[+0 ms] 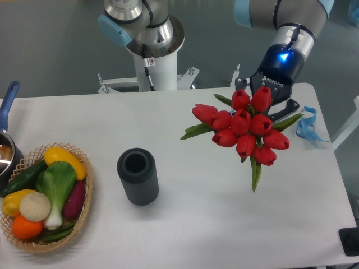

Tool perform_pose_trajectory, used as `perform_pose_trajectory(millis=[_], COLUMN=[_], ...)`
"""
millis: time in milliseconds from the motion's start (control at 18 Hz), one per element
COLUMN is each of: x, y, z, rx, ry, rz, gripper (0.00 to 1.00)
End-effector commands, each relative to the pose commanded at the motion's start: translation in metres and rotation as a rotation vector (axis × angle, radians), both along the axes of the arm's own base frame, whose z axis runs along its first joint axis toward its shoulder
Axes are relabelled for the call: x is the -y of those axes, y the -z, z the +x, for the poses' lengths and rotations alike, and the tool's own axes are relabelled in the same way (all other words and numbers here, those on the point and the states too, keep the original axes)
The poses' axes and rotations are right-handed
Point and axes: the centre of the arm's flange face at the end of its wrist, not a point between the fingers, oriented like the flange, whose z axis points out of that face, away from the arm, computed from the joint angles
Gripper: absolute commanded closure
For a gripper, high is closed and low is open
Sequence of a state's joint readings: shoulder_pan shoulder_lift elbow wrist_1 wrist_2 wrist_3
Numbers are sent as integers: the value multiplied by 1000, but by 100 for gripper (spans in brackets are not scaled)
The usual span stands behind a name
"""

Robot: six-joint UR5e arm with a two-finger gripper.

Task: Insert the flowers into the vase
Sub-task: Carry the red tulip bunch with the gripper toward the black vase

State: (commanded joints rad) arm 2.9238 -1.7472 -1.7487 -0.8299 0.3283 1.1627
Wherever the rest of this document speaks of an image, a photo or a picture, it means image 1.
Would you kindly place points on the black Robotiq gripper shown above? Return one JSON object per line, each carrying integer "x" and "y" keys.
{"x": 278, "y": 70}

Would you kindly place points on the red tulip bouquet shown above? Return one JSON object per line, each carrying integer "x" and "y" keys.
{"x": 246, "y": 127}

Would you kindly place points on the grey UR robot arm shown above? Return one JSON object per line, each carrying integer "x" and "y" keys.
{"x": 154, "y": 37}

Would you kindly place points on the dark grey ribbed vase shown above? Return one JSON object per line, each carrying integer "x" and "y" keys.
{"x": 137, "y": 171}

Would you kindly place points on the blue ribbon right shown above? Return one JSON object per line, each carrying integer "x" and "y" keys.
{"x": 305, "y": 128}

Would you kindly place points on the black device at edge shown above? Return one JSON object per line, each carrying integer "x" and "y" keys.
{"x": 349, "y": 241}

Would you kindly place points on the purple sweet potato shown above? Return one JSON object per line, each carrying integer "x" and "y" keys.
{"x": 75, "y": 201}

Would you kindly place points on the yellow squash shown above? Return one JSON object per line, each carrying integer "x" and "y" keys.
{"x": 54, "y": 154}

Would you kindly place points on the green bok choy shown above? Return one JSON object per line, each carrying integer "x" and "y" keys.
{"x": 56, "y": 182}

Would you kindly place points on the woven wicker basket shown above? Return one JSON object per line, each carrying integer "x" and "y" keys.
{"x": 34, "y": 245}

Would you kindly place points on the dark green cucumber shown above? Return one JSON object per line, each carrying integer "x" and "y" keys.
{"x": 25, "y": 180}

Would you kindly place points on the green bean pods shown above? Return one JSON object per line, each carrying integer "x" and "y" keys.
{"x": 58, "y": 234}

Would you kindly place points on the cream white garlic bun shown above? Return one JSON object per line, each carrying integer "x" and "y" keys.
{"x": 35, "y": 206}

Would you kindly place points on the yellow bell pepper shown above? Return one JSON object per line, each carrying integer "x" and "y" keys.
{"x": 11, "y": 203}

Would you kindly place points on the orange fruit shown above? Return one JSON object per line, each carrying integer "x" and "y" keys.
{"x": 22, "y": 228}

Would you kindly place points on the white frame at right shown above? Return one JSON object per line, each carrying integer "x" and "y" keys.
{"x": 347, "y": 128}

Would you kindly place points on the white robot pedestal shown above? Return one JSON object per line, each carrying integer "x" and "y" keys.
{"x": 159, "y": 74}

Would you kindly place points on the blue handled saucepan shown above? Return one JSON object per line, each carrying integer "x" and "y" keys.
{"x": 10, "y": 153}

